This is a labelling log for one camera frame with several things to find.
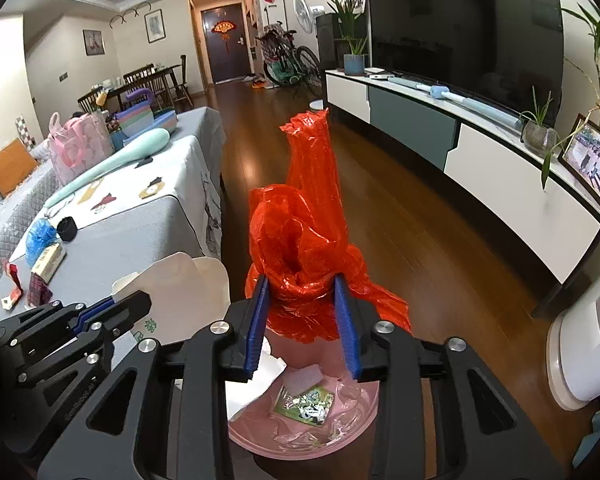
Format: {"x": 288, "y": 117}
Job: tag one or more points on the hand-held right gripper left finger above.
{"x": 259, "y": 332}

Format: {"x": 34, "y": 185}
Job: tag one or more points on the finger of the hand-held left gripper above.
{"x": 130, "y": 305}
{"x": 87, "y": 347}

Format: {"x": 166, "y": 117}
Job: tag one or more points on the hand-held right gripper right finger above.
{"x": 348, "y": 332}

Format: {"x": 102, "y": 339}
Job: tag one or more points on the pink waste bin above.
{"x": 260, "y": 427}

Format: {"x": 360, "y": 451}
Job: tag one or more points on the black elastic band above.
{"x": 67, "y": 230}

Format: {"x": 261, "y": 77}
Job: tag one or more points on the red plastic bag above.
{"x": 310, "y": 230}

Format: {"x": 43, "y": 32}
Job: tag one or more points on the white crumpled tissue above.
{"x": 265, "y": 375}

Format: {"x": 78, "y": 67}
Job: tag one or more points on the small white crumpled wrapper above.
{"x": 304, "y": 380}

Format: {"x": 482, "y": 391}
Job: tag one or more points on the plaid packet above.
{"x": 39, "y": 290}

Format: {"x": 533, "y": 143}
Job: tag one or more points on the green snack wrapper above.
{"x": 305, "y": 404}

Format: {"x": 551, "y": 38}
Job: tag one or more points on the red wrapper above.
{"x": 12, "y": 285}

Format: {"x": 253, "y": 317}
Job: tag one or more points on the blue plastic wrapper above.
{"x": 40, "y": 240}

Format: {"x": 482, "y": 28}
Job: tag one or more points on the white printed table cloth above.
{"x": 175, "y": 180}

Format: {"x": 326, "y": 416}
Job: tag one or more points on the grey quilted sofa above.
{"x": 10, "y": 220}

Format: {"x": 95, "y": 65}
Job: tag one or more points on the mint green massage stick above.
{"x": 130, "y": 152}

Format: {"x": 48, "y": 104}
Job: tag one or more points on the pink tote bag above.
{"x": 77, "y": 150}

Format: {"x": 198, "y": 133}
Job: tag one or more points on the teal box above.
{"x": 116, "y": 140}

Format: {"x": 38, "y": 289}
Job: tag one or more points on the orange cushion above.
{"x": 10, "y": 167}

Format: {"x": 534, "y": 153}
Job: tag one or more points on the stack of pastel plates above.
{"x": 162, "y": 122}

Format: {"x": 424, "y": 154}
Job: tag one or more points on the stack of pastel bowls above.
{"x": 132, "y": 117}

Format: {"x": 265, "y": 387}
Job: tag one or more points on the checkered cushion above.
{"x": 25, "y": 130}

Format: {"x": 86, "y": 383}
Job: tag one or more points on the yellow artificial tulip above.
{"x": 100, "y": 99}

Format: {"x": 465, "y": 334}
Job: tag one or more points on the purple curved tube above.
{"x": 140, "y": 96}

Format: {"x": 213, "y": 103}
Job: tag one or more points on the dark wooden chair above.
{"x": 182, "y": 80}
{"x": 87, "y": 100}
{"x": 139, "y": 77}

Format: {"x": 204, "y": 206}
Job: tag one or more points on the dark dining table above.
{"x": 130, "y": 87}

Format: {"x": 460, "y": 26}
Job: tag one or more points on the white and grey TV cabinet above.
{"x": 505, "y": 180}

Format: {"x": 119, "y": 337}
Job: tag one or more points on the white floor appliance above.
{"x": 587, "y": 350}

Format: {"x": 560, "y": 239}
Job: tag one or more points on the dark brown door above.
{"x": 222, "y": 62}

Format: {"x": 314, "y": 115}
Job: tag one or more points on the light blue pole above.
{"x": 480, "y": 105}

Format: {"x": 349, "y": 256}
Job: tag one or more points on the small white box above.
{"x": 377, "y": 71}

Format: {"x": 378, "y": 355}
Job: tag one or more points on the aloe in blue pot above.
{"x": 354, "y": 64}

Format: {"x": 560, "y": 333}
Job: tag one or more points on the teal cloth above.
{"x": 597, "y": 435}

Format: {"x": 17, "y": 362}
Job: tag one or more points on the small plant in glass bowl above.
{"x": 537, "y": 137}

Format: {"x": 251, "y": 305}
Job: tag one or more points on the bicycle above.
{"x": 285, "y": 55}

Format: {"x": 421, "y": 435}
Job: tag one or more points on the tall black speaker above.
{"x": 327, "y": 45}

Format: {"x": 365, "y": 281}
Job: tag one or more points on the red and gold door ornament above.
{"x": 223, "y": 27}

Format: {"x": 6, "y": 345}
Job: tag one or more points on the dark framed photo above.
{"x": 592, "y": 155}

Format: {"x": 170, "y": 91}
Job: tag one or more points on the white standing fan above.
{"x": 302, "y": 15}

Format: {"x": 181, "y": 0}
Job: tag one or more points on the black flat television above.
{"x": 460, "y": 25}

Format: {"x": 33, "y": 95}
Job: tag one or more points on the white storage cabinet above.
{"x": 270, "y": 5}

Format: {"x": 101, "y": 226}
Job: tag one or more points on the pink framed wall picture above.
{"x": 93, "y": 42}

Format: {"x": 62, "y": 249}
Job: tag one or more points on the pale framed wall picture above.
{"x": 154, "y": 26}

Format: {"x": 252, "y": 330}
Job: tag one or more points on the curved wall lamp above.
{"x": 130, "y": 14}

